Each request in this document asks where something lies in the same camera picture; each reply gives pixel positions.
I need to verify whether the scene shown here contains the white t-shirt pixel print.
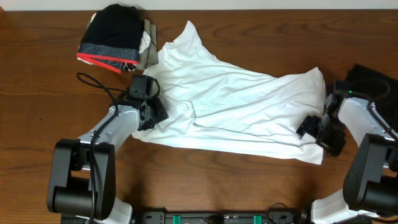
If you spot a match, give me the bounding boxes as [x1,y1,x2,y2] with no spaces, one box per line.
[133,22,325,165]

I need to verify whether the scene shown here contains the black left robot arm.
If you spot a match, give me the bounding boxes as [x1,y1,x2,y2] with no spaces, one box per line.
[47,97,168,223]

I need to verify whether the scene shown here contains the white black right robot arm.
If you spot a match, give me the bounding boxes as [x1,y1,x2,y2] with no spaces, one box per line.
[297,90,397,223]

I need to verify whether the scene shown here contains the olive grey folded garment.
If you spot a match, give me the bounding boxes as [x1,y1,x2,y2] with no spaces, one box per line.
[136,19,159,71]

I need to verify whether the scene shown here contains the black t-shirt white logo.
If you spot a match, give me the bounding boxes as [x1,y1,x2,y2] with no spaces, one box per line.
[345,65,397,131]

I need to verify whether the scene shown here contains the black folded garment pink trim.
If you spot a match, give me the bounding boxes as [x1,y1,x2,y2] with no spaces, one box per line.
[76,4,143,73]

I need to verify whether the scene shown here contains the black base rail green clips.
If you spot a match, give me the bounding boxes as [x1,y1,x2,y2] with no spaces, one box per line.
[60,203,374,224]

